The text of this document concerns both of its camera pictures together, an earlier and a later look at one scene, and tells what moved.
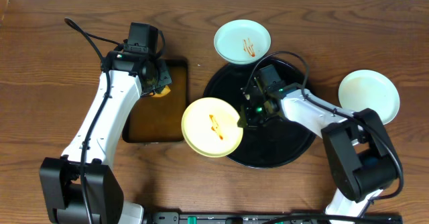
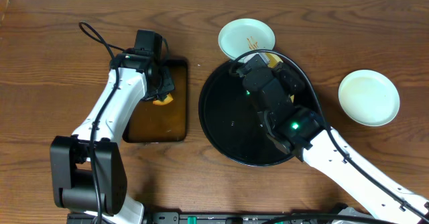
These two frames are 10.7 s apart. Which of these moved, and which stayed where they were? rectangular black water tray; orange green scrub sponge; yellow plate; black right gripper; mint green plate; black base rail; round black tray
Moved: orange green scrub sponge; yellow plate; black right gripper
Stayed: black base rail; rectangular black water tray; mint green plate; round black tray
